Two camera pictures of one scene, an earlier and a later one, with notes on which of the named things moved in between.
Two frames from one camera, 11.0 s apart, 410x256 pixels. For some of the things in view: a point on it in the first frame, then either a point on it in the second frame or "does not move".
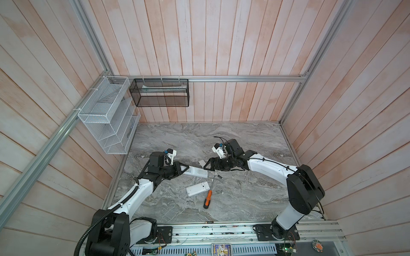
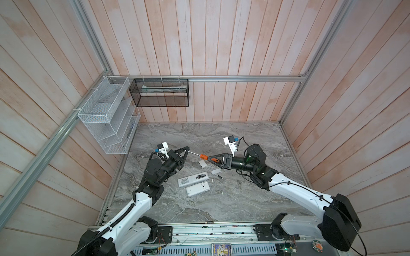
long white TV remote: (197, 172) to (192, 179)
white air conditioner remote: (198, 189) does not move
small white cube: (202, 163) does not move
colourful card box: (221, 249) does not move
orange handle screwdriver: (208, 199) to (204, 157)
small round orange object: (317, 246) does not move
